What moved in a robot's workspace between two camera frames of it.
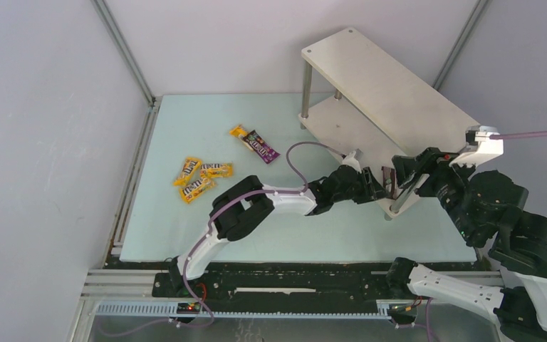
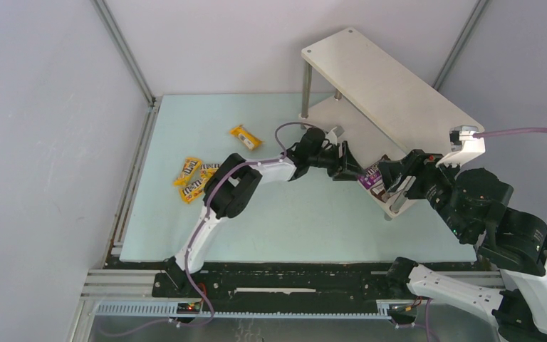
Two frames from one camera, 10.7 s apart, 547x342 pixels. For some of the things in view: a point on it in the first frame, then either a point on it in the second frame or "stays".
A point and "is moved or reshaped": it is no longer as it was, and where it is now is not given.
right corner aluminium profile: (478, 8) stays
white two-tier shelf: (360, 100) stays
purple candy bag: (255, 142) is moved or reshaped
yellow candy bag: (190, 165) stays
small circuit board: (188, 308) stays
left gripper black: (367, 184) to (342, 157)
